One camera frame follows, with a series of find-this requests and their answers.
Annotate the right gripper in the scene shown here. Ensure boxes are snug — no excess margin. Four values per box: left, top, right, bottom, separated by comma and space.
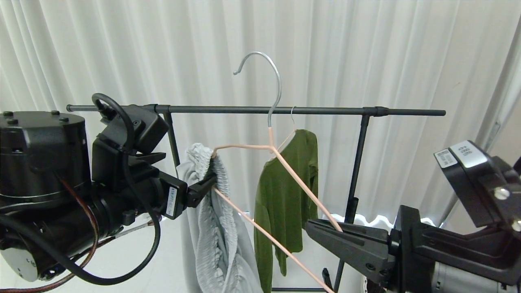
304, 206, 521, 293

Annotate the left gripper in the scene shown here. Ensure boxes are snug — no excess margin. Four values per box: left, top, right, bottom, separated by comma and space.
94, 170, 218, 241

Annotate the pale grey garment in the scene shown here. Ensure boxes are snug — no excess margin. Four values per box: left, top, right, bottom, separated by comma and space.
178, 142, 263, 293

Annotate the green garment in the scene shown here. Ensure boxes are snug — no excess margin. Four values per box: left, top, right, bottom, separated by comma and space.
254, 129, 319, 293

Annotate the pink clothes hanger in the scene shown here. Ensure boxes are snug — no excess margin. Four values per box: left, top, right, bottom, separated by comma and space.
211, 52, 344, 293
277, 107, 298, 152

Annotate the black clothes rack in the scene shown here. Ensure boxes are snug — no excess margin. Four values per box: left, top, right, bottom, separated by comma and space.
66, 104, 445, 293

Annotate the white curtain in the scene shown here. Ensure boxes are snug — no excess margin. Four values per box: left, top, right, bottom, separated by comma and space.
0, 0, 521, 228

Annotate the black cable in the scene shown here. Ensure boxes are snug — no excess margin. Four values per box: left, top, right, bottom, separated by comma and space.
0, 93, 162, 285

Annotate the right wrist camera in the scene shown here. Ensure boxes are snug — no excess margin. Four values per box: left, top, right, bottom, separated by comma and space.
419, 140, 521, 285

